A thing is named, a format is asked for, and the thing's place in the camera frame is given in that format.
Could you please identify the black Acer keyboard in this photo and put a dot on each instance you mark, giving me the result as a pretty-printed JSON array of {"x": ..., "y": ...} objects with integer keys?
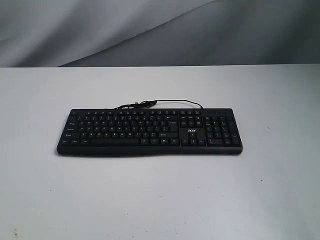
[{"x": 150, "y": 131}]

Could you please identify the grey backdrop cloth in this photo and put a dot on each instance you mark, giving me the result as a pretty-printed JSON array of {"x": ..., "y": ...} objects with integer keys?
[{"x": 140, "y": 33}]

